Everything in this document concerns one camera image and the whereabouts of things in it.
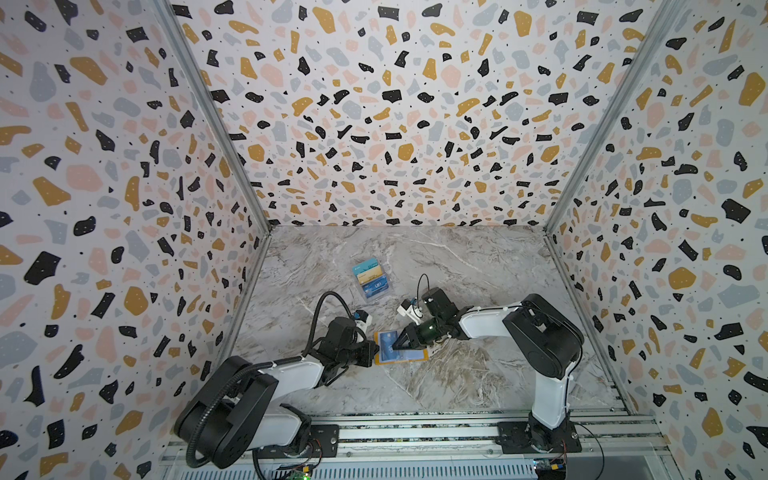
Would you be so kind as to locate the yellow card holder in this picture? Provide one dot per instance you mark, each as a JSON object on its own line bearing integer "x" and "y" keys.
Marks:
{"x": 406, "y": 356}

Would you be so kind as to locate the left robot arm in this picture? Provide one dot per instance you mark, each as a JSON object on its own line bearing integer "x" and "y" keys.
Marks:
{"x": 240, "y": 408}

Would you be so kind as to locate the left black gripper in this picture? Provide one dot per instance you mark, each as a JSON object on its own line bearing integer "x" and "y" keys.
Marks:
{"x": 370, "y": 351}

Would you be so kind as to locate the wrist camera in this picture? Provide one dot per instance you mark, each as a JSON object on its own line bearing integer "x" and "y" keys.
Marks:
{"x": 362, "y": 319}
{"x": 410, "y": 309}

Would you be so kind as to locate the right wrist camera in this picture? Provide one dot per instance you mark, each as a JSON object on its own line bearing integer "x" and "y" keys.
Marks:
{"x": 410, "y": 309}

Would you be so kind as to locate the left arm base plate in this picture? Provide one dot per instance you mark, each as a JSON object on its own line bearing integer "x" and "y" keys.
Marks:
{"x": 313, "y": 442}

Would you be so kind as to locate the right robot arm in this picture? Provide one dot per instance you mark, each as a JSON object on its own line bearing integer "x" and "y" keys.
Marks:
{"x": 552, "y": 344}

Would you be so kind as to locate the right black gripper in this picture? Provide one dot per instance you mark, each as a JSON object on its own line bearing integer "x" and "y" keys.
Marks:
{"x": 411, "y": 331}

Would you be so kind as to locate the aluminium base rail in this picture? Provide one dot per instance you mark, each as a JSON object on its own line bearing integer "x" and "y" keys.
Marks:
{"x": 615, "y": 445}

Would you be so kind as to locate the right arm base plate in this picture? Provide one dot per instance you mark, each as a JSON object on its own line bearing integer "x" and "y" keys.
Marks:
{"x": 532, "y": 437}

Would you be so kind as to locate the white ventilation grille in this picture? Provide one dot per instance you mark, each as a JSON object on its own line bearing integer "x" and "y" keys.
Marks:
{"x": 459, "y": 469}

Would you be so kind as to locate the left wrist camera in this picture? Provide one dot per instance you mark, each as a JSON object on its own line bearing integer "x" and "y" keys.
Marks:
{"x": 362, "y": 319}

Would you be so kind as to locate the dark blue credit card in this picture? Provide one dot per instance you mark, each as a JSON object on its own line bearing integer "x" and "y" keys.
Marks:
{"x": 386, "y": 341}

